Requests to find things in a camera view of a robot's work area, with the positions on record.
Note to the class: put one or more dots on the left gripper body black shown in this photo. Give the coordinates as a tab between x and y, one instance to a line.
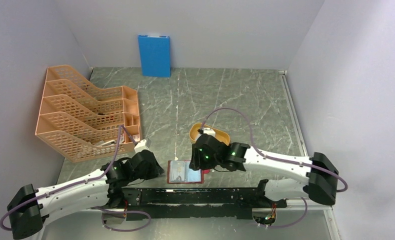
151	171

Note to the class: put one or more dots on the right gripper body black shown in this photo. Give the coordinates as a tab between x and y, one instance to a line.
201	161

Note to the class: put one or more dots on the yellow oval tray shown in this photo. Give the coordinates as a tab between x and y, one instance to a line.
220	135

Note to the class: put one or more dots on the red leather card holder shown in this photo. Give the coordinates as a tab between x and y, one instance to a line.
178	172

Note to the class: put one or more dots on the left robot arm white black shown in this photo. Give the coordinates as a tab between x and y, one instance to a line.
32	208

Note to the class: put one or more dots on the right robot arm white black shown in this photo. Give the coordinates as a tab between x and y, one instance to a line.
314	177

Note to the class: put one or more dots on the orange mesh file organizer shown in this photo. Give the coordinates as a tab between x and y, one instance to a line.
80	120

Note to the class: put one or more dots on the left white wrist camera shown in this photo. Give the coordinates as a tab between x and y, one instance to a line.
141	146

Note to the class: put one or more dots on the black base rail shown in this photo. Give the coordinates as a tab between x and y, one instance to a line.
176	203

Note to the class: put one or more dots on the aluminium frame rail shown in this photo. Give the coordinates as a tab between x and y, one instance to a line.
293	114

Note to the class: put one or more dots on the blue folder against wall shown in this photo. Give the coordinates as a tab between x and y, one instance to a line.
155	55

